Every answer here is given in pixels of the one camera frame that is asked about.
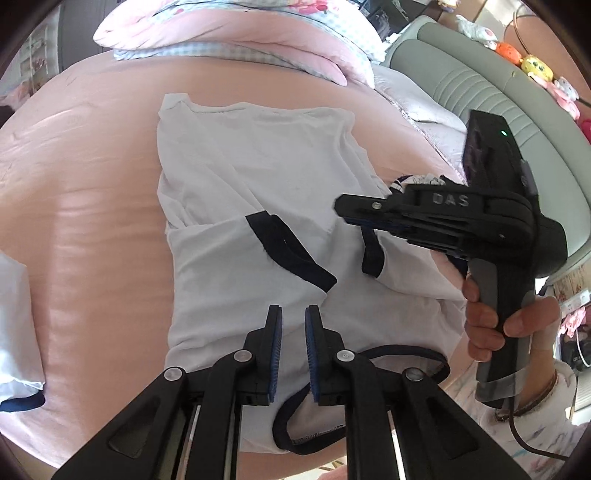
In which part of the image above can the pink checked quilt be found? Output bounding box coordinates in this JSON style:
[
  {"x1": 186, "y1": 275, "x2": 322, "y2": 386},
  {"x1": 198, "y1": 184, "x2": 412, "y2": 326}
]
[{"x1": 93, "y1": 0, "x2": 376, "y2": 88}]

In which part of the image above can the white navy-trimmed t-shirt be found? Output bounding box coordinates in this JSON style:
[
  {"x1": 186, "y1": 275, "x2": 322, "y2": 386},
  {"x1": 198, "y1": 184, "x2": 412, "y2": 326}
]
[{"x1": 157, "y1": 95, "x2": 467, "y2": 455}]

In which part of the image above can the person's right hand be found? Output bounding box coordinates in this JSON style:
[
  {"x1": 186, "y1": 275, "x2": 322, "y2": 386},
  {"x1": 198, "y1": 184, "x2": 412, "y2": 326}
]
[{"x1": 462, "y1": 276, "x2": 563, "y2": 364}]

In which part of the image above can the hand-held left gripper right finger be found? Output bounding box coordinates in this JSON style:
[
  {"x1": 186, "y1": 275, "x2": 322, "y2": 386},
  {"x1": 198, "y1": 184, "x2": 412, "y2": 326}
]
[{"x1": 305, "y1": 305, "x2": 532, "y2": 480}]

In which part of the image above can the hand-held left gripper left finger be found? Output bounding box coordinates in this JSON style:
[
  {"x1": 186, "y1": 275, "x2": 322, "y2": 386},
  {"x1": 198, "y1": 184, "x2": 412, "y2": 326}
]
[{"x1": 51, "y1": 305, "x2": 284, "y2": 480}]

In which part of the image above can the small pink plush toy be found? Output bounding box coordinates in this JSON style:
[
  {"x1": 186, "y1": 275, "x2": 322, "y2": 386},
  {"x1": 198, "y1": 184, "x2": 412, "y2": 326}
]
[{"x1": 561, "y1": 308, "x2": 587, "y2": 337}]

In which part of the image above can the grey padded headboard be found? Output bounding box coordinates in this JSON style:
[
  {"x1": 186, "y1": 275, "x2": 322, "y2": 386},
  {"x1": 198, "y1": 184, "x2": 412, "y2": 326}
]
[{"x1": 388, "y1": 16, "x2": 591, "y2": 278}]

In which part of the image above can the white power strip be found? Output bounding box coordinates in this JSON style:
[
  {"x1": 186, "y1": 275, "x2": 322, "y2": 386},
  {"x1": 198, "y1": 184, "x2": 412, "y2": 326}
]
[{"x1": 561, "y1": 291, "x2": 591, "y2": 311}]

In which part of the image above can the white pink plush toy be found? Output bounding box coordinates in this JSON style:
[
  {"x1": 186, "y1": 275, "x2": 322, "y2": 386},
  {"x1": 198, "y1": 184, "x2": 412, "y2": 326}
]
[{"x1": 455, "y1": 14, "x2": 497, "y2": 47}]

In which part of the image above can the cartoon printed pajamas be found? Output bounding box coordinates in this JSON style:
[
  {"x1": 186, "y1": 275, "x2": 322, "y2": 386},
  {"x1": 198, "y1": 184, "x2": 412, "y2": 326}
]
[{"x1": 390, "y1": 173, "x2": 448, "y2": 195}]

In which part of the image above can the folded white garment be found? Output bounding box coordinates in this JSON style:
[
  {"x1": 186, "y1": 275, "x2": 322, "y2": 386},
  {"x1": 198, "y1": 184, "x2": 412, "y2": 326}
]
[{"x1": 0, "y1": 249, "x2": 47, "y2": 411}]

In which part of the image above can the pink pillow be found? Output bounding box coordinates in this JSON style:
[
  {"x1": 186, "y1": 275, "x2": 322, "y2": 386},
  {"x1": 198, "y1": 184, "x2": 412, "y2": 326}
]
[
  {"x1": 418, "y1": 120, "x2": 468, "y2": 185},
  {"x1": 372, "y1": 65, "x2": 467, "y2": 134}
]

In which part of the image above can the glass door wardrobe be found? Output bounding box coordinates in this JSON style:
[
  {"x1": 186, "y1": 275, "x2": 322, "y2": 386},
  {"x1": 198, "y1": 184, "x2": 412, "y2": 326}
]
[{"x1": 360, "y1": 0, "x2": 416, "y2": 38}]

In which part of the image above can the orange plush toy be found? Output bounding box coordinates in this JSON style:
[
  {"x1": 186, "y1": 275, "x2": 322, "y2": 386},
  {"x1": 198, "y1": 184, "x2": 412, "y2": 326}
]
[{"x1": 496, "y1": 41, "x2": 522, "y2": 63}]

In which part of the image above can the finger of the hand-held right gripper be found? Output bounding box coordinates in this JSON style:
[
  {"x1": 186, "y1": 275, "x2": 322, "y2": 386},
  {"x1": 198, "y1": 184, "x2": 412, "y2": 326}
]
[
  {"x1": 335, "y1": 184, "x2": 491, "y2": 221},
  {"x1": 345, "y1": 220, "x2": 472, "y2": 256}
]

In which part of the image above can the person's right forearm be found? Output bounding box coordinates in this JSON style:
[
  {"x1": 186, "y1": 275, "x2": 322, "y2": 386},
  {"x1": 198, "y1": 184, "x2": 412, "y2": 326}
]
[{"x1": 480, "y1": 351, "x2": 591, "y2": 467}]

